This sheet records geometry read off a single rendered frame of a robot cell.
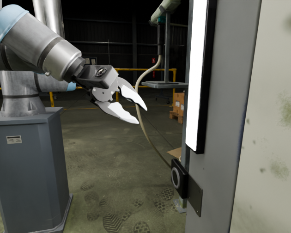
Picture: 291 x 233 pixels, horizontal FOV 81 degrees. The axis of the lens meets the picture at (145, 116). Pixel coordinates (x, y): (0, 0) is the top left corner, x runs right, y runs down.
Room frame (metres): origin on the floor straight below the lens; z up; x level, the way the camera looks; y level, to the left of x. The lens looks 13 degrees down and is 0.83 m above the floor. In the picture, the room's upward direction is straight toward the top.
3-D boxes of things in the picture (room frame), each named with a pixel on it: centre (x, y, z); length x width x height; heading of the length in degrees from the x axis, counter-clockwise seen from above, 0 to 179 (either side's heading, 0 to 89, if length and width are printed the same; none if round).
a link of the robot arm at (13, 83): (0.88, 0.62, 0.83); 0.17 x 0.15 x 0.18; 111
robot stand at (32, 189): (0.87, 0.63, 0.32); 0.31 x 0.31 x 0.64; 12
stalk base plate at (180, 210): (0.96, -0.26, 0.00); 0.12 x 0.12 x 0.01; 12
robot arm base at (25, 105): (0.87, 0.63, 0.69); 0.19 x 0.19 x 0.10
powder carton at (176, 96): (3.22, -0.77, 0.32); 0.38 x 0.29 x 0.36; 111
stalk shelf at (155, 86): (0.93, -0.12, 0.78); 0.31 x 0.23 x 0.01; 12
